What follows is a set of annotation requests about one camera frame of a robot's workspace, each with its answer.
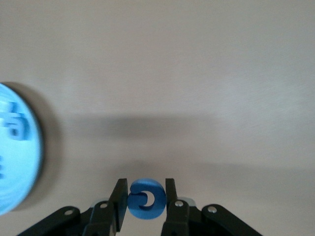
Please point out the blue round plate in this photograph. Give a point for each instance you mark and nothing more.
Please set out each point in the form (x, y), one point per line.
(19, 159)

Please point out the blue foam letter C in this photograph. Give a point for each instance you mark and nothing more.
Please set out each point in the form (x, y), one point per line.
(147, 214)

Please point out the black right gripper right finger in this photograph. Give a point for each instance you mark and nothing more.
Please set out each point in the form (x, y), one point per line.
(179, 221)

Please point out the blue foam letter with loop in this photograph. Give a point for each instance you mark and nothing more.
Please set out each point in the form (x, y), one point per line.
(24, 127)

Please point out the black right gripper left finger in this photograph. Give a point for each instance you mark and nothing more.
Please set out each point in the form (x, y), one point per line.
(98, 218)

